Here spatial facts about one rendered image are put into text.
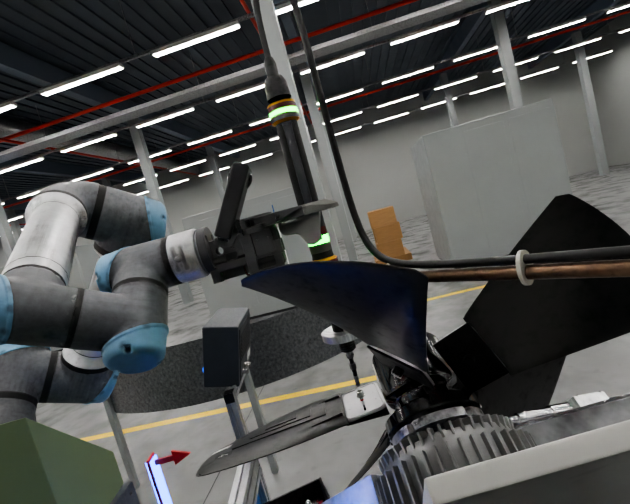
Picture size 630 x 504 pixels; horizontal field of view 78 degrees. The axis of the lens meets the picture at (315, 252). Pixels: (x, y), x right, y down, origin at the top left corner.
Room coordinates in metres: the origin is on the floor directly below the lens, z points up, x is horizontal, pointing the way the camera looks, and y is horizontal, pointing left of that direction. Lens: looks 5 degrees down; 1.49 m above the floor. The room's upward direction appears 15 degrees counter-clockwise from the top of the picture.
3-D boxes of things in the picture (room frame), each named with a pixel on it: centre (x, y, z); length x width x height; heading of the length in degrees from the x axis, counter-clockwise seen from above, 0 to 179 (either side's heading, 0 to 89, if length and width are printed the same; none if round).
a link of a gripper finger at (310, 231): (0.57, 0.00, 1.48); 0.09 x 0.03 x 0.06; 81
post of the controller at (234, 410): (1.13, 0.36, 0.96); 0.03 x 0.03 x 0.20; 1
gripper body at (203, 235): (0.60, 0.10, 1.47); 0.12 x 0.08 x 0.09; 91
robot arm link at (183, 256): (0.59, 0.18, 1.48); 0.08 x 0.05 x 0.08; 1
